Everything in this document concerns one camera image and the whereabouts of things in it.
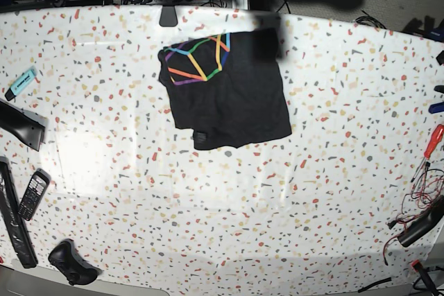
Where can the black T-shirt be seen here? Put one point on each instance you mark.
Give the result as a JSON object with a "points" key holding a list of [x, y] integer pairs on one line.
{"points": [[226, 88]]}

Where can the black curved plastic part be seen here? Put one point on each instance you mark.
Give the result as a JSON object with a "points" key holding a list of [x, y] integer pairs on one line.
{"points": [[27, 126]]}

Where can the turquoise highlighter marker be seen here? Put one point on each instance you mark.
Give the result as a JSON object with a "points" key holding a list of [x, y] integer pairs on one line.
{"points": [[20, 83]]}

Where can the black game controller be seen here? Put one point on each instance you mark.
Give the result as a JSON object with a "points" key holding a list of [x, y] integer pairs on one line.
{"points": [[76, 270]]}

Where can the blue marker pen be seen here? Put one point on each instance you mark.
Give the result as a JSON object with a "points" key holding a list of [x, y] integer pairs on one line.
{"points": [[436, 108]]}

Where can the long black bar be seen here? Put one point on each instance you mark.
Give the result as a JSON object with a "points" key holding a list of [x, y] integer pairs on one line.
{"points": [[15, 225]]}

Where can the red black clamp tool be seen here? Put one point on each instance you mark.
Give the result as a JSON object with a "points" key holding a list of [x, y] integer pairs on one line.
{"points": [[430, 286]]}

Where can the black cordless phone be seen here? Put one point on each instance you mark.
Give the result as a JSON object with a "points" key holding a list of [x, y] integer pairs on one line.
{"points": [[34, 193]]}

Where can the red handled screwdriver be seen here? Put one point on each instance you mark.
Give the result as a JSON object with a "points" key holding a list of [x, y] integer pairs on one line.
{"points": [[435, 139]]}

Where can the black cylinder handle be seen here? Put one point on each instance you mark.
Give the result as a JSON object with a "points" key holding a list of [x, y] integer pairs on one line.
{"points": [[422, 225]]}

